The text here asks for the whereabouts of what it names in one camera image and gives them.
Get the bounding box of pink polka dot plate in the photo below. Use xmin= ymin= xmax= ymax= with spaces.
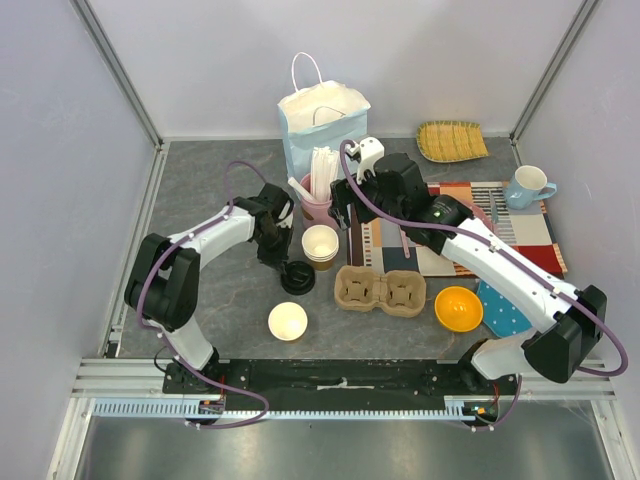
xmin=468 ymin=203 xmax=495 ymax=233

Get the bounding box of colourful patchwork placemat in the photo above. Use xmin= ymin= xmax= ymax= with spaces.
xmin=346 ymin=181 xmax=567 ymax=277

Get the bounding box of slotted grey cable duct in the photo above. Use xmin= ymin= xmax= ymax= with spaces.
xmin=92 ymin=398 xmax=485 ymax=421

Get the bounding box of orange plastic bowl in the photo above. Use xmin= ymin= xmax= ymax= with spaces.
xmin=434 ymin=286 xmax=484 ymax=333

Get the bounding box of blue polka dot plate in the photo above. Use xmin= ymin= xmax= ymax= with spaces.
xmin=476 ymin=280 xmax=532 ymax=338

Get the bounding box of pink handled fork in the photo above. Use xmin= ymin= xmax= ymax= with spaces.
xmin=399 ymin=228 xmax=411 ymax=259

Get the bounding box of brown paper cup stack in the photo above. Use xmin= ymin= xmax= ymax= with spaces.
xmin=301 ymin=225 xmax=339 ymax=271

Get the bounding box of pink tin straw holder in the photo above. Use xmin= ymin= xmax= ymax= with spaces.
xmin=300 ymin=196 xmax=340 ymax=231

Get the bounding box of pink handled knife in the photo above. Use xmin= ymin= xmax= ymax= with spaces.
xmin=489 ymin=191 xmax=499 ymax=226

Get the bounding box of yellow woven bamboo tray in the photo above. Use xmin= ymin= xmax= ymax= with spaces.
xmin=416 ymin=120 xmax=489 ymax=164

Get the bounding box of light blue mug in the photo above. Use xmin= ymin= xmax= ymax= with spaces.
xmin=504 ymin=165 xmax=557 ymax=210

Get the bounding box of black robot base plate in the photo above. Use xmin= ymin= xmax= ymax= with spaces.
xmin=162 ymin=358 xmax=521 ymax=412

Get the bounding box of light blue paper bag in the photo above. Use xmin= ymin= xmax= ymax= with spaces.
xmin=277 ymin=62 xmax=371 ymax=181

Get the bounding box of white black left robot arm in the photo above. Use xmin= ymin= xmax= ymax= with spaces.
xmin=124 ymin=183 xmax=294 ymax=393

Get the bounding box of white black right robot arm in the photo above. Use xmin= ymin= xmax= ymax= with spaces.
xmin=329 ymin=140 xmax=611 ymax=394

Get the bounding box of brown cardboard cup carrier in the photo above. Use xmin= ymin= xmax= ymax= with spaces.
xmin=334 ymin=266 xmax=426 ymax=318

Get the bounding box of white wrapped straws bundle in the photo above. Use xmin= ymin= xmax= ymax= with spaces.
xmin=310 ymin=146 xmax=341 ymax=203

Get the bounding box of black cup lid stack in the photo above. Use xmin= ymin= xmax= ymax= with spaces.
xmin=281 ymin=261 xmax=316 ymax=296

